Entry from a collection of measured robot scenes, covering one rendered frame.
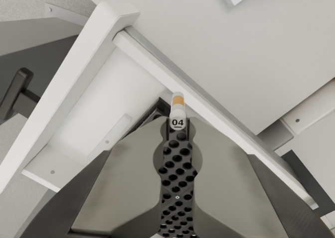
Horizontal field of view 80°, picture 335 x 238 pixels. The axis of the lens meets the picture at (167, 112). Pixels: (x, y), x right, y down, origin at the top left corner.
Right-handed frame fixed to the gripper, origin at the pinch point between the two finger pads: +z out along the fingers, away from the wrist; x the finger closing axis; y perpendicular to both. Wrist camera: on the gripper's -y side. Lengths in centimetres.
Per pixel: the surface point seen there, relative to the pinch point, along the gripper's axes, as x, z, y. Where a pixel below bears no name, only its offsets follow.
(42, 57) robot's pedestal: -44, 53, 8
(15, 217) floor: -145, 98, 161
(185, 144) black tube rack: 1.0, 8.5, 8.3
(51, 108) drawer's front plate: -12.4, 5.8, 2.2
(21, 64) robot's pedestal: -44, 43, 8
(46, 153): -21.0, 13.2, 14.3
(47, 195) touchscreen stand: -74, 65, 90
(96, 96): -11.7, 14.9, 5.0
